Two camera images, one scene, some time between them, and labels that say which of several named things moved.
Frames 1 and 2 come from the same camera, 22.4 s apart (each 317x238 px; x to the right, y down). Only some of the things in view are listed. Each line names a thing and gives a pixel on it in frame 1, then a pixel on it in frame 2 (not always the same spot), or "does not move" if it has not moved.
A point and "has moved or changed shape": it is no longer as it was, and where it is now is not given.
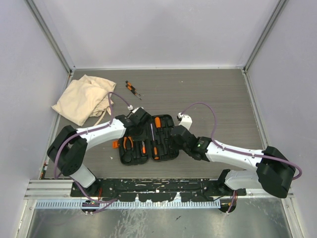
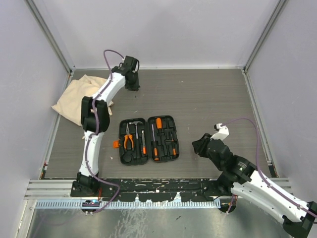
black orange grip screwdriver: (154, 147) does not move
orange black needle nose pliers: (125, 141) does not move
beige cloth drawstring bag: (79, 100) does not move
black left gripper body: (141, 134) → (134, 84)
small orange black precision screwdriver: (129, 84) has moved or changed shape
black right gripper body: (180, 147) → (220, 165)
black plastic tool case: (159, 146) does not move
